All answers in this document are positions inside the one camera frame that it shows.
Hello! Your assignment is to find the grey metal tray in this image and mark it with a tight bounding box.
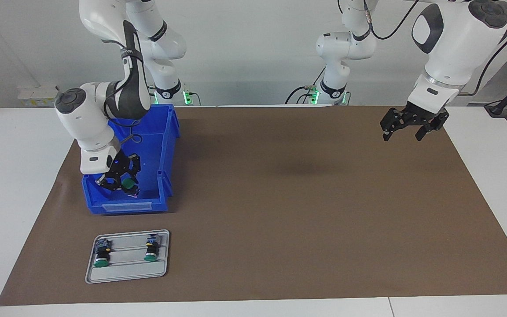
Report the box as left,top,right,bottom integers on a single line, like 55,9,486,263
85,229,170,284

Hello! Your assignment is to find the blue plastic storage bin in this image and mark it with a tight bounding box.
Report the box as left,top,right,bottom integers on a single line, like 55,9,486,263
81,104,180,215

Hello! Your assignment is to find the green push button switch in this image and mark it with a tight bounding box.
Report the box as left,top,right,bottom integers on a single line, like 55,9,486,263
143,234,162,262
121,177,140,197
93,238,112,268

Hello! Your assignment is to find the white socket box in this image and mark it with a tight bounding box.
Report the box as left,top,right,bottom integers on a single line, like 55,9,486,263
18,85,60,107

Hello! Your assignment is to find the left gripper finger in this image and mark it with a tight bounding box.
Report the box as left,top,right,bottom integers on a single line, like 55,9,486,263
415,109,450,140
379,107,407,141

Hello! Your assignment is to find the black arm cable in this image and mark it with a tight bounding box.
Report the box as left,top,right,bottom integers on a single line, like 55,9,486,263
102,20,144,147
363,0,507,95

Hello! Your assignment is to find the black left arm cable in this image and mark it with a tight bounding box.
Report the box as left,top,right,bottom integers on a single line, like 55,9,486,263
363,0,507,95

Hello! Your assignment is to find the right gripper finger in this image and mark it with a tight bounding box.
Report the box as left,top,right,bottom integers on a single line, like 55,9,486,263
97,175,122,191
128,170,141,196

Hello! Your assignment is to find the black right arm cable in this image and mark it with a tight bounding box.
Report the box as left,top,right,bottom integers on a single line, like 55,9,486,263
102,20,144,147

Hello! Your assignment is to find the brown table mat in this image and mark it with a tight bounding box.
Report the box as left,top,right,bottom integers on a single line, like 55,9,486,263
0,106,507,306

